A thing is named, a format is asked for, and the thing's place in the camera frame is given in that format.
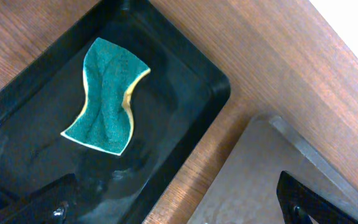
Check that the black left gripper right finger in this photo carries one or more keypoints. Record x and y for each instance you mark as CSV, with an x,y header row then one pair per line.
x,y
299,204

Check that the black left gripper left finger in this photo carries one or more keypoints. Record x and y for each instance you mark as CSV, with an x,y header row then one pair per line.
x,y
53,203

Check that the green and yellow sponge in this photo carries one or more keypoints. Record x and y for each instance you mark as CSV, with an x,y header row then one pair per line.
x,y
110,76

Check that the brown serving tray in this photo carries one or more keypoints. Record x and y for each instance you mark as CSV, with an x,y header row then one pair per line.
x,y
244,191

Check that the black plastic tray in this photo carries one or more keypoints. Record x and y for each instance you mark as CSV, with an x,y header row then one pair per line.
x,y
173,107

